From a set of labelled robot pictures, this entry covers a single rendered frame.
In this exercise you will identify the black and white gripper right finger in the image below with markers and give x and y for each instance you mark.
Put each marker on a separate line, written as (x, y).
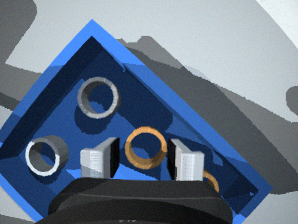
(182, 163)

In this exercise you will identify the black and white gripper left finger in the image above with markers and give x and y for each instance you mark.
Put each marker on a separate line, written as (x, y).
(102, 161)

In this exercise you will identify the grey metal bushing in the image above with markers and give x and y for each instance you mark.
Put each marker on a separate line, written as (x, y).
(34, 158)
(84, 93)

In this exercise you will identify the bronze bushing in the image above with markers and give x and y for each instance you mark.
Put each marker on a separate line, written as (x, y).
(145, 163)
(211, 180)

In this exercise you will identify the blue square crate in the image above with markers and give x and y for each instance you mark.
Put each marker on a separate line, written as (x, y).
(50, 107)

